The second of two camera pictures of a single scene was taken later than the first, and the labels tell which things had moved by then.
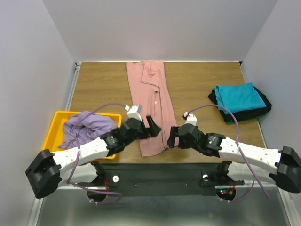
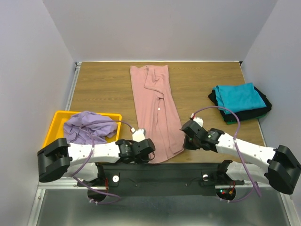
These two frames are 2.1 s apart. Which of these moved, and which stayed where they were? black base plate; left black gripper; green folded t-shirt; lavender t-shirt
Moved: left black gripper
Stayed: lavender t-shirt; green folded t-shirt; black base plate
